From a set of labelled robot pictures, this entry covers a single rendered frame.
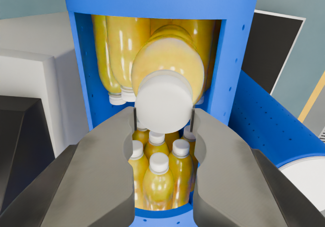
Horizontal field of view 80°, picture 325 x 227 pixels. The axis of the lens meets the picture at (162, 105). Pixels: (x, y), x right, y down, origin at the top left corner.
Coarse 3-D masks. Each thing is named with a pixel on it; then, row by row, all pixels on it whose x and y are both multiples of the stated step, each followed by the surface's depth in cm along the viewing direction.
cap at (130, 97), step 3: (123, 93) 36; (126, 93) 35; (129, 93) 35; (132, 93) 35; (123, 96) 36; (126, 96) 36; (129, 96) 35; (132, 96) 36; (123, 99) 36; (126, 99) 36; (129, 99) 36; (132, 99) 36
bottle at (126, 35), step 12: (108, 24) 29; (120, 24) 28; (132, 24) 28; (144, 24) 29; (108, 36) 30; (120, 36) 29; (132, 36) 29; (144, 36) 30; (108, 48) 33; (120, 48) 30; (132, 48) 30; (120, 60) 31; (132, 60) 31; (120, 72) 32; (120, 84) 34
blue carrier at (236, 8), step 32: (96, 0) 21; (128, 0) 19; (160, 0) 19; (192, 0) 19; (224, 0) 21; (256, 0) 26; (224, 32) 23; (96, 64) 40; (224, 64) 25; (96, 96) 42; (224, 96) 28; (192, 192) 64; (160, 224) 37; (192, 224) 41
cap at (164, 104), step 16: (160, 80) 12; (176, 80) 13; (144, 96) 12; (160, 96) 12; (176, 96) 12; (144, 112) 13; (160, 112) 13; (176, 112) 13; (160, 128) 14; (176, 128) 13
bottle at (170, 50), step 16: (160, 32) 21; (176, 32) 21; (144, 48) 17; (160, 48) 16; (176, 48) 16; (192, 48) 17; (144, 64) 15; (160, 64) 15; (176, 64) 15; (192, 64) 16; (144, 80) 14; (192, 80) 15; (192, 96) 15
